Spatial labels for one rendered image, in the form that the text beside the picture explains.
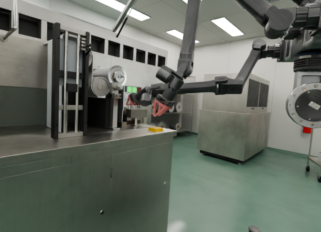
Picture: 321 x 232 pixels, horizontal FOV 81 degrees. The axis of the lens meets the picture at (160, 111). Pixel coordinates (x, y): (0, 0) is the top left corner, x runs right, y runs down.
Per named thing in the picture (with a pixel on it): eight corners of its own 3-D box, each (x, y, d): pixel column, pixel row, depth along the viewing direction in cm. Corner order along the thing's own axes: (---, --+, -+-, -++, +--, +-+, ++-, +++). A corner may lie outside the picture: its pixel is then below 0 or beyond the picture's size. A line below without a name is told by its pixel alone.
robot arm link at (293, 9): (302, 6, 66) (296, 13, 71) (269, 9, 69) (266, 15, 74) (299, 33, 67) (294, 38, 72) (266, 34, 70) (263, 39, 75)
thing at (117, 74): (114, 70, 122) (123, 71, 128) (112, 71, 124) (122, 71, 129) (114, 82, 124) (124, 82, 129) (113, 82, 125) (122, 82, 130)
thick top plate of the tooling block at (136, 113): (130, 117, 134) (131, 109, 134) (101, 112, 161) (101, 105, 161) (146, 116, 146) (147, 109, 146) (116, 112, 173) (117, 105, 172)
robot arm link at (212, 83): (226, 88, 112) (227, 74, 103) (227, 95, 108) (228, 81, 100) (156, 93, 122) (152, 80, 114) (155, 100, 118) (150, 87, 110)
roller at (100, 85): (91, 95, 115) (92, 75, 114) (74, 93, 132) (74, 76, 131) (109, 96, 124) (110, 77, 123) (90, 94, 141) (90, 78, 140)
